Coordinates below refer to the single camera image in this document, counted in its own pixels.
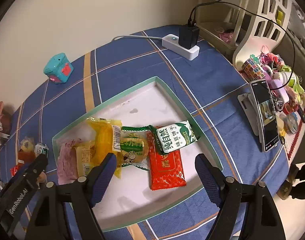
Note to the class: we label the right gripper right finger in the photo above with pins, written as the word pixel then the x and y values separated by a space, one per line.
pixel 261 219

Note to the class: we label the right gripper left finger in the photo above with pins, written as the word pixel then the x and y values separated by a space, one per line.
pixel 50 220

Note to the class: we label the small red snack packet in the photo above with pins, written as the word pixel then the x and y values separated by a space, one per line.
pixel 15 169

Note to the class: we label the dark red packet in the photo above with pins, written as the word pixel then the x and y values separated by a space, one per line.
pixel 26 157

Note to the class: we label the pink snack packet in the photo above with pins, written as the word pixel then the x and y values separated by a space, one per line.
pixel 66 163

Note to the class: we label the clear bun packet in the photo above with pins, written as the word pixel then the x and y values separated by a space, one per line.
pixel 27 145

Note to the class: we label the green white corn packet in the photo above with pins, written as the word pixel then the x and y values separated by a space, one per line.
pixel 41 149

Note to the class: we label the beige bread packet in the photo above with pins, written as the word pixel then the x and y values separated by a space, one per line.
pixel 84 156

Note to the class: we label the yellow cake packet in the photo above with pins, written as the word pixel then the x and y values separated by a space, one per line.
pixel 107 140

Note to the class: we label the long red snack packet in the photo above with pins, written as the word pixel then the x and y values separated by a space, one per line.
pixel 166 170

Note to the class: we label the green rice cracker packet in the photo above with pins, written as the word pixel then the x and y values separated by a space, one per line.
pixel 134 147

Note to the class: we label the green white biscuit packet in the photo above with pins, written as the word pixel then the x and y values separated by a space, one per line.
pixel 173 137

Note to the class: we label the white tray with green rim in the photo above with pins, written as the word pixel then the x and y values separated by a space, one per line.
pixel 129 199

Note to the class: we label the smartphone on stand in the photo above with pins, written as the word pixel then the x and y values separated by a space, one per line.
pixel 263 105

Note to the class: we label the pile of colourful trinkets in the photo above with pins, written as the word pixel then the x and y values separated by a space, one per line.
pixel 285 85

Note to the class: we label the blue plaid tablecloth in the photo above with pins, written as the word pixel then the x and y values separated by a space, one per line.
pixel 208 87

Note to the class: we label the teal house toy box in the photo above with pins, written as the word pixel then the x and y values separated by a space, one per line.
pixel 58 69

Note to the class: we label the black power adapter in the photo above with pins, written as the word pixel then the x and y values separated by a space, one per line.
pixel 188 36

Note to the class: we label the white power strip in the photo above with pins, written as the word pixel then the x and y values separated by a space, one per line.
pixel 171 42

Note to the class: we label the white lattice shelf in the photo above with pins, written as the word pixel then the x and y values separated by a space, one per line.
pixel 241 28

